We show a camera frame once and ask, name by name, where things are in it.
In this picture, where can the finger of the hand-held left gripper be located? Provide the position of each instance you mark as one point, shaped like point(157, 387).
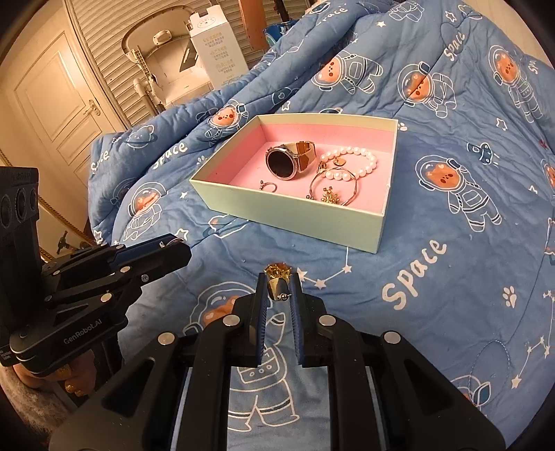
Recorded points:
point(130, 256)
point(130, 282)

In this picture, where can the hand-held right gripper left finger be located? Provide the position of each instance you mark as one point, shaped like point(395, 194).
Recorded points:
point(261, 329)

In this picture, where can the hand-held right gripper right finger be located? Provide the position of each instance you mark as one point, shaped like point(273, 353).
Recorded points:
point(295, 329)

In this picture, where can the green box with pink lining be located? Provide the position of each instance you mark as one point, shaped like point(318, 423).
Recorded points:
point(303, 225)

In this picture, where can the gold bangle with charm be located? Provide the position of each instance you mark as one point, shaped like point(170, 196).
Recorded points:
point(328, 196)

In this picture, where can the rose gold wrist watch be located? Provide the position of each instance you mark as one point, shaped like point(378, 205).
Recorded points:
point(282, 162)

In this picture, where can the person's left hand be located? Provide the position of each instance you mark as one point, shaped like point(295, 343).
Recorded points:
point(69, 377)

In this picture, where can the blue astronaut printed blanket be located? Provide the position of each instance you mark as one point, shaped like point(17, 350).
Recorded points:
point(433, 303)

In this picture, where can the cream panelled door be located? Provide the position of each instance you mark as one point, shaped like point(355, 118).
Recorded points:
point(56, 108)

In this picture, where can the white high chair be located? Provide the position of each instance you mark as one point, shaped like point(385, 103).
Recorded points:
point(169, 65)

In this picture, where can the louvered closet doors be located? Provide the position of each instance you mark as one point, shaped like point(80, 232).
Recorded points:
point(99, 43)

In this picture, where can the tall white carton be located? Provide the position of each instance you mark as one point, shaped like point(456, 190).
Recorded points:
point(221, 56)

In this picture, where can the pink board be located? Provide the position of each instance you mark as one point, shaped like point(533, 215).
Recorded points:
point(251, 26)

